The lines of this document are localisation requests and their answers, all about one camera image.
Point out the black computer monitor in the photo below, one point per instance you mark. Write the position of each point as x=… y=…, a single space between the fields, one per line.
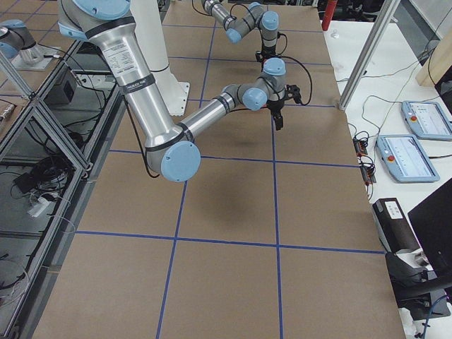
x=416 y=289

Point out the teach pendant tablet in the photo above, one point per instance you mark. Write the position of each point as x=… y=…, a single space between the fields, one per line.
x=427 y=120
x=406 y=159

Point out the red circuit board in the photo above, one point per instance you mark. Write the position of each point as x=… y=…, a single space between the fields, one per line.
x=360 y=147

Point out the red cylinder bottle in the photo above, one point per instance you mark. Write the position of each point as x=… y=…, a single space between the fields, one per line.
x=328 y=14

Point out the black power adapter box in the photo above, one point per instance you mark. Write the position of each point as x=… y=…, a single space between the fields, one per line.
x=395 y=233

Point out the aluminium frame post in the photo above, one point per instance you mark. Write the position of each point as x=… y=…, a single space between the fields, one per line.
x=378 y=29

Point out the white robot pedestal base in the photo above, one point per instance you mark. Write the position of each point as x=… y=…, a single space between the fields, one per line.
x=151 y=40

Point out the teach pendant tablet far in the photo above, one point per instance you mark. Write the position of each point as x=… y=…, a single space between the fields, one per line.
x=427 y=120

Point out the teach pendant tablet near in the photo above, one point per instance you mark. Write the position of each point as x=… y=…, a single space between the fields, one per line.
x=406 y=159

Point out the aluminium frame rack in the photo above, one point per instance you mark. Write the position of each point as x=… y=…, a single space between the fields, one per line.
x=54 y=134

